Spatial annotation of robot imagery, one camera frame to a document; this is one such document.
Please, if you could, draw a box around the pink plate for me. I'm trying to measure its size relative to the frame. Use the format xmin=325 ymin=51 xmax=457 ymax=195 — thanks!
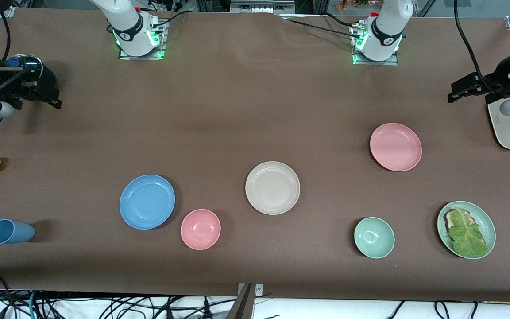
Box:
xmin=369 ymin=123 xmax=423 ymax=172

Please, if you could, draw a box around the blue plate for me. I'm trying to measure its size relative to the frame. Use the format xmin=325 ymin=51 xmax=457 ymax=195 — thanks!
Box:
xmin=119 ymin=174 xmax=176 ymax=230

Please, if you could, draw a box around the green plate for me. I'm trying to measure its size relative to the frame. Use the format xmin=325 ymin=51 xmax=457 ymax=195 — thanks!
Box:
xmin=437 ymin=201 xmax=497 ymax=260

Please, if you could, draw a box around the toasted bread slice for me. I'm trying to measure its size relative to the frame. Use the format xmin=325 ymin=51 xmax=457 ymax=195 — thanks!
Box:
xmin=444 ymin=209 xmax=472 ymax=231

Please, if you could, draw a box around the blue plastic cup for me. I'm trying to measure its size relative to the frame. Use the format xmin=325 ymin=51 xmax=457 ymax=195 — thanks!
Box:
xmin=0 ymin=219 xmax=35 ymax=245

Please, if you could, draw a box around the green lettuce leaf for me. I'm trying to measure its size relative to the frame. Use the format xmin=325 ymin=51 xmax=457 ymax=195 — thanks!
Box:
xmin=448 ymin=207 xmax=488 ymax=259

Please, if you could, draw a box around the small green bowl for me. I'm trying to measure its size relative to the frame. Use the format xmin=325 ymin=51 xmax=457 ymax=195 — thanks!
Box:
xmin=354 ymin=217 xmax=395 ymax=259

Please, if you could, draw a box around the small pink bowl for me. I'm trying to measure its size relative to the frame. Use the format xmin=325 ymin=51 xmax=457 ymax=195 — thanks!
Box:
xmin=180 ymin=209 xmax=221 ymax=251

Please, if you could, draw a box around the beige plate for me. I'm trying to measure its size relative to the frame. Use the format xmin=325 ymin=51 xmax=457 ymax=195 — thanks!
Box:
xmin=245 ymin=161 xmax=301 ymax=216

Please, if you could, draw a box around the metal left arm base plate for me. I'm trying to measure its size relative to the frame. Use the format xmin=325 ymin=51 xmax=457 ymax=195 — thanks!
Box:
xmin=351 ymin=22 xmax=400 ymax=66

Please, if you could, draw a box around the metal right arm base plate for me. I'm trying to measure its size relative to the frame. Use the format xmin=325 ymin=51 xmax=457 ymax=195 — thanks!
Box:
xmin=118 ymin=20 xmax=167 ymax=61

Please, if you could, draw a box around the black right arm base cable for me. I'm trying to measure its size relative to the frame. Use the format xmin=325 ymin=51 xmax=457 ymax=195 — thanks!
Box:
xmin=151 ymin=9 xmax=196 ymax=29

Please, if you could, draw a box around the black arm base cable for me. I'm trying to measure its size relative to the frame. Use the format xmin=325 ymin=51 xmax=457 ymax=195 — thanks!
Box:
xmin=282 ymin=12 xmax=364 ymax=37
xmin=151 ymin=9 xmax=196 ymax=29

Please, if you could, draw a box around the black left arm base cable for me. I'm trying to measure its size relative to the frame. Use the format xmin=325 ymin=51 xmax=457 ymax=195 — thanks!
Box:
xmin=282 ymin=12 xmax=364 ymax=37

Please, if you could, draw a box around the green floor cable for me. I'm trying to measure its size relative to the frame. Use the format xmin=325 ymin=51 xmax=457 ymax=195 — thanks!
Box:
xmin=28 ymin=292 xmax=41 ymax=319

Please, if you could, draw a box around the grey camera stand post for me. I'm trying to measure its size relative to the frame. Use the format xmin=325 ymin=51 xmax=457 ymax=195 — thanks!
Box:
xmin=226 ymin=283 xmax=264 ymax=319

